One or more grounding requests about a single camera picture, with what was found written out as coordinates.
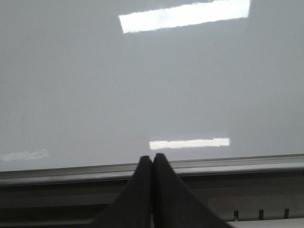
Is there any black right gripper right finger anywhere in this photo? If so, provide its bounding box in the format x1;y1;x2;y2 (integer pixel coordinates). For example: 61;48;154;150
152;153;229;228

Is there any white whiteboard with aluminium frame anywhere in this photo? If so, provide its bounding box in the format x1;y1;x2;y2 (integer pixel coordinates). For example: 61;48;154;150
0;0;304;171

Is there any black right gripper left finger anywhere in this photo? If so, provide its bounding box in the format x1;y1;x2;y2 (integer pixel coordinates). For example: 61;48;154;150
89;156;152;228

